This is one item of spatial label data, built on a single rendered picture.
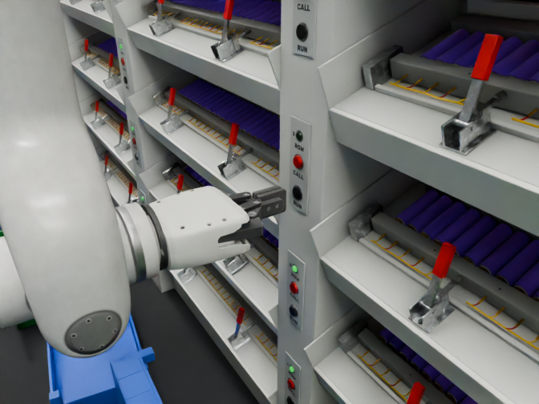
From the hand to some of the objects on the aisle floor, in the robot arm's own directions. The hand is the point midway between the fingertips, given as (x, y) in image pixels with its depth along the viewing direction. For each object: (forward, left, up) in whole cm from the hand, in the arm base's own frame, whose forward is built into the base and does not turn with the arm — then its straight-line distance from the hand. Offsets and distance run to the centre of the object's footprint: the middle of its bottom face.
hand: (269, 201), depth 59 cm
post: (+12, 0, -62) cm, 63 cm away
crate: (-17, +12, -60) cm, 64 cm away
